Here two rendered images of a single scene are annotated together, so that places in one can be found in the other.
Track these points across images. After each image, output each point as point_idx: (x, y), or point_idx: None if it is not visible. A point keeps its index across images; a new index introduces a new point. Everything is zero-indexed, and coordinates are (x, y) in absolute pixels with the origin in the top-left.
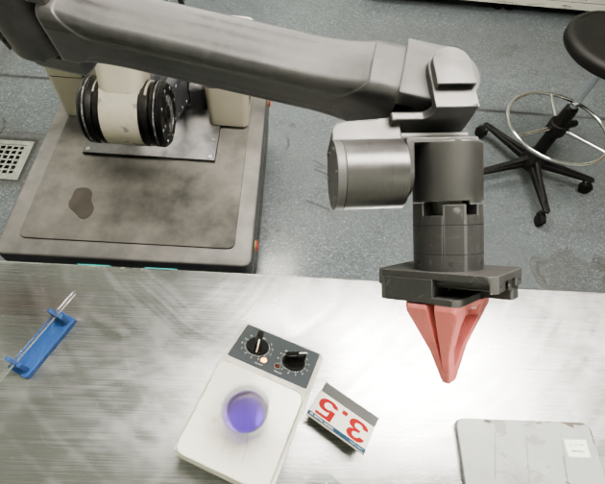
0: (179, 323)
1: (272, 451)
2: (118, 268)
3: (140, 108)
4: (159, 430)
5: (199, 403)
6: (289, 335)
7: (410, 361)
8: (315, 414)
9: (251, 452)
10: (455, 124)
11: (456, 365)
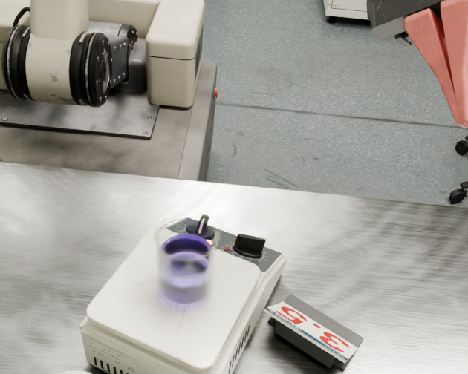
0: (99, 221)
1: (218, 324)
2: (30, 165)
3: (74, 55)
4: (60, 333)
5: (121, 266)
6: None
7: (402, 279)
8: (276, 313)
9: (189, 323)
10: None
11: None
